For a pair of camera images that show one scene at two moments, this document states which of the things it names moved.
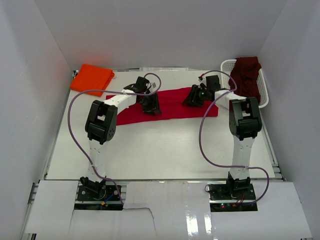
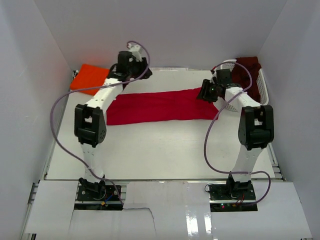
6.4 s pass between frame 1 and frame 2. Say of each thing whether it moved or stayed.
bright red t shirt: stayed
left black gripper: moved
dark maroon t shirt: stayed
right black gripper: moved
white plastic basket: stayed
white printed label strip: stayed
